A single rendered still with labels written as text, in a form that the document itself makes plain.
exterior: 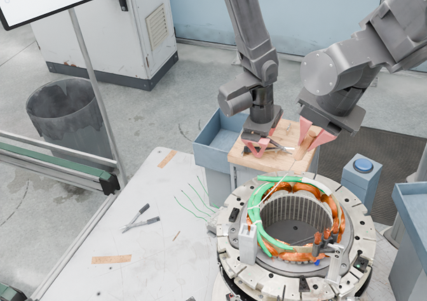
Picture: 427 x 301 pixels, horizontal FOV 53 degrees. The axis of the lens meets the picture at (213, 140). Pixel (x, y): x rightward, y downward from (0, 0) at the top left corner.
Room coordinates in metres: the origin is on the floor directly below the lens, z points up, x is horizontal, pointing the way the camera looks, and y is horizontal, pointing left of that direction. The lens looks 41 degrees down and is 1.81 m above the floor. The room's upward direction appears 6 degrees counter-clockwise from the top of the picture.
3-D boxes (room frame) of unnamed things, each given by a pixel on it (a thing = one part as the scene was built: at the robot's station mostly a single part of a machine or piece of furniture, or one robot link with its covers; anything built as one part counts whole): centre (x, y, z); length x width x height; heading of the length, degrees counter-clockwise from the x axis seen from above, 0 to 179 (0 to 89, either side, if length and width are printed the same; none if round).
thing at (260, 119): (0.79, -0.12, 1.20); 0.10 x 0.07 x 0.07; 151
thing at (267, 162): (0.82, -0.16, 1.05); 0.20 x 0.19 x 0.02; 61
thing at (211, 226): (0.79, 0.01, 0.80); 0.10 x 0.05 x 0.04; 137
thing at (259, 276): (0.52, -0.15, 1.09); 0.32 x 0.32 x 0.01
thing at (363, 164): (0.73, -0.37, 1.04); 0.04 x 0.04 x 0.01
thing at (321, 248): (0.40, -0.17, 1.21); 0.04 x 0.04 x 0.03; 65
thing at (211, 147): (0.90, -0.03, 0.92); 0.17 x 0.11 x 0.28; 151
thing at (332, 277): (0.40, -0.19, 1.15); 0.03 x 0.02 x 0.12; 57
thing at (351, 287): (0.38, -0.21, 1.07); 0.04 x 0.02 x 0.05; 113
